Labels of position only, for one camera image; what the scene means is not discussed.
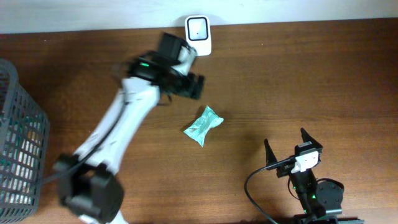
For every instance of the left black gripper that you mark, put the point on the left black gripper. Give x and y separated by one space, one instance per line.
193 86

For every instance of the mint green snack packet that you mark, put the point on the mint green snack packet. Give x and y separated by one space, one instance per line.
201 126

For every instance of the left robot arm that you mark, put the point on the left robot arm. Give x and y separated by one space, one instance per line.
87 180

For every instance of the white barcode scanner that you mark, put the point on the white barcode scanner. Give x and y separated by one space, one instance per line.
198 34

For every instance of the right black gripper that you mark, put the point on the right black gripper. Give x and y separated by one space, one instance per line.
270 157

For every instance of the grey plastic mesh basket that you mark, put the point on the grey plastic mesh basket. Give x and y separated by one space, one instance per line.
24 138

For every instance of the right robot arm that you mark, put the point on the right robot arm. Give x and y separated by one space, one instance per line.
320 199

